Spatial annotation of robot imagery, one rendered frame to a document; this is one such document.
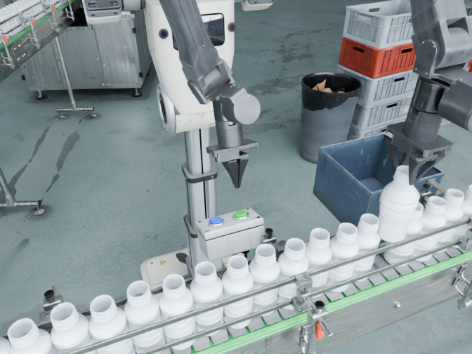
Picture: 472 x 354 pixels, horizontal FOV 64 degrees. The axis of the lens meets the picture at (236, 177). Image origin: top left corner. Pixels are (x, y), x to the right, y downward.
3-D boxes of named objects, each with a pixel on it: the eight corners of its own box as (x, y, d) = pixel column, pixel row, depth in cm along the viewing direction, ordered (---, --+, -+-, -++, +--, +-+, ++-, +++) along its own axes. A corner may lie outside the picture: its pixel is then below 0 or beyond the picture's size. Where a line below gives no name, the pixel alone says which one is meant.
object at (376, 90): (366, 107, 294) (373, 79, 281) (332, 89, 323) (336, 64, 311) (420, 92, 318) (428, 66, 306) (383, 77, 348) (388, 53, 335)
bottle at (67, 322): (74, 351, 72) (50, 296, 62) (107, 351, 72) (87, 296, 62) (63, 383, 67) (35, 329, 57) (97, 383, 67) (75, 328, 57)
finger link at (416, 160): (407, 167, 77) (421, 126, 72) (434, 187, 72) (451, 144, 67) (381, 174, 75) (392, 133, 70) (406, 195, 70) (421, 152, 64)
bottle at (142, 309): (128, 348, 72) (112, 293, 63) (149, 325, 76) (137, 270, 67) (151, 365, 69) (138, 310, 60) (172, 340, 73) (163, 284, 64)
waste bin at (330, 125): (311, 173, 298) (322, 97, 261) (284, 146, 332) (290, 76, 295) (359, 161, 312) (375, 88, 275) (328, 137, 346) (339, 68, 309)
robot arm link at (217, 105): (230, 89, 83) (206, 93, 80) (244, 89, 77) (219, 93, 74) (234, 121, 85) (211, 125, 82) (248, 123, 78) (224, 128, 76)
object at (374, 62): (373, 79, 282) (379, 49, 269) (336, 63, 312) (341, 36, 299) (428, 66, 306) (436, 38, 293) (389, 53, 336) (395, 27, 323)
